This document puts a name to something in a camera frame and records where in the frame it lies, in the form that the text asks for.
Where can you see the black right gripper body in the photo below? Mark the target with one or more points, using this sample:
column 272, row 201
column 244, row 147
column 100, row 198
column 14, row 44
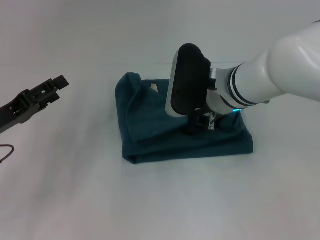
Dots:
column 197, row 120

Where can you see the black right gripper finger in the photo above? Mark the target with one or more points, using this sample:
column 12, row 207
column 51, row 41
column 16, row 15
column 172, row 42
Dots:
column 188, row 131

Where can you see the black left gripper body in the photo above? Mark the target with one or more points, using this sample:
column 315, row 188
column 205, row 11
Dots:
column 20, row 107

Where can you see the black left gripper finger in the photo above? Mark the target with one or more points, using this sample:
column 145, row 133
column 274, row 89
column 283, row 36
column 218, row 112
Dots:
column 56, row 83
column 51, row 99

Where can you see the teal blue t-shirt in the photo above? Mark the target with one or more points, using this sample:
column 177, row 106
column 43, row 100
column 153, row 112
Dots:
column 150, row 130

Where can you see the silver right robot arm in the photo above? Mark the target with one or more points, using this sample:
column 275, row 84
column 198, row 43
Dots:
column 265, row 75

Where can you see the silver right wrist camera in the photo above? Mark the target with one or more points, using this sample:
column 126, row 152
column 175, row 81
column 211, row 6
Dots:
column 187, row 80

